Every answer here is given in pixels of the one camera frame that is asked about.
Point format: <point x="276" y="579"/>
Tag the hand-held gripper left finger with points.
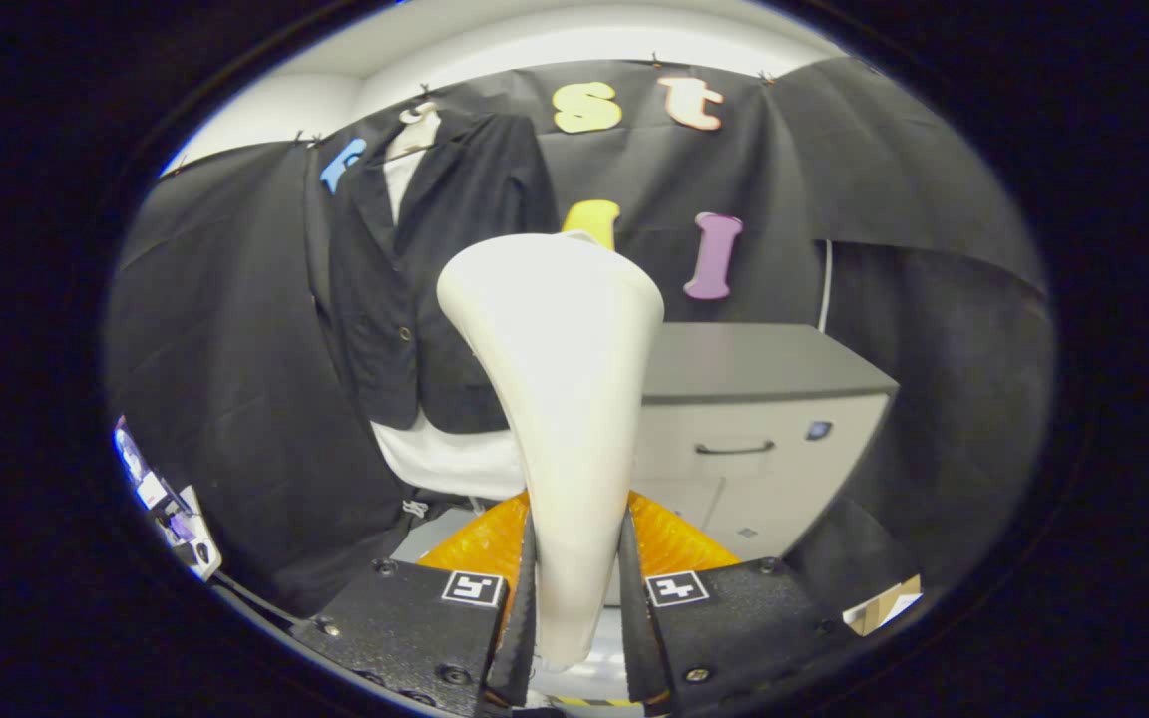
<point x="405" y="628"/>

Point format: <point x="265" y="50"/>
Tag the white shirt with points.
<point x="455" y="464"/>

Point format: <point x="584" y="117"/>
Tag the black suit jacket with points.
<point x="455" y="249"/>

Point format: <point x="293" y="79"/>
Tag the white clothes hanger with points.
<point x="422" y="125"/>

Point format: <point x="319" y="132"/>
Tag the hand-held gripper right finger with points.
<point x="744" y="628"/>

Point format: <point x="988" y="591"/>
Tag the white garment steamer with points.
<point x="565" y="379"/>

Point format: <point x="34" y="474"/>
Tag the white plastic object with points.
<point x="181" y="519"/>

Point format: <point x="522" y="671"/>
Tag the black backdrop cloth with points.
<point x="235" y="349"/>

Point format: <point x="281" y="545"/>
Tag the beige cabinet with grey top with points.
<point x="764" y="359"/>

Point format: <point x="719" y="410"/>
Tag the brown cardboard box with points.
<point x="884" y="603"/>

